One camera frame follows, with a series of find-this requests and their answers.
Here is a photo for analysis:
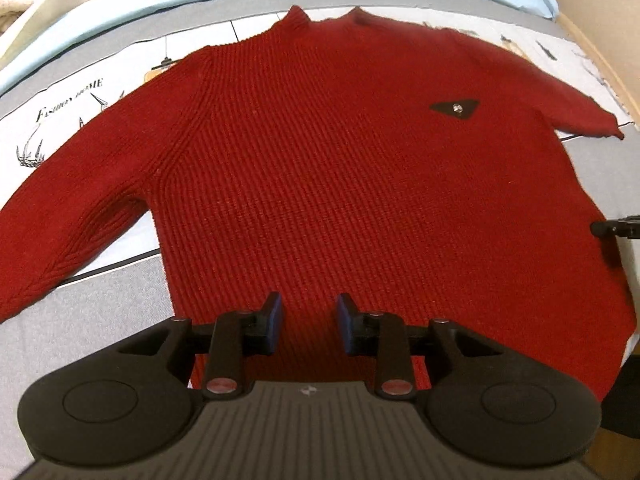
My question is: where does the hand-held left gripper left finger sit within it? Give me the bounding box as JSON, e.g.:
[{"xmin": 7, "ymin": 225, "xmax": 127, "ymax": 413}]
[{"xmin": 107, "ymin": 291, "xmax": 285, "ymax": 402}]

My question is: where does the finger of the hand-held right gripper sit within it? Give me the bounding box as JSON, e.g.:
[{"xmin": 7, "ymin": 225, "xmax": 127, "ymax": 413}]
[{"xmin": 590, "ymin": 216, "xmax": 640, "ymax": 241}]

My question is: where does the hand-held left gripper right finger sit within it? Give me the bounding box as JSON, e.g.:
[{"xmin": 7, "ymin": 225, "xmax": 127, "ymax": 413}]
[{"xmin": 335, "ymin": 292, "xmax": 507, "ymax": 402}]

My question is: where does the red knit sweater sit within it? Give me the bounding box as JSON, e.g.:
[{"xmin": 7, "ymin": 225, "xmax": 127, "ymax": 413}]
[{"xmin": 0, "ymin": 5, "xmax": 632, "ymax": 403}]

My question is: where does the printed grey white bedsheet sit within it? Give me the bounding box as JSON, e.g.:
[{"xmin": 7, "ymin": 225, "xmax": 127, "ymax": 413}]
[{"xmin": 0, "ymin": 0, "xmax": 640, "ymax": 480}]

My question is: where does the wooden bed frame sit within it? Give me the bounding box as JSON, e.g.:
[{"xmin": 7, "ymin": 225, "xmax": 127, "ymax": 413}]
[{"xmin": 554, "ymin": 7, "xmax": 640, "ymax": 128}]

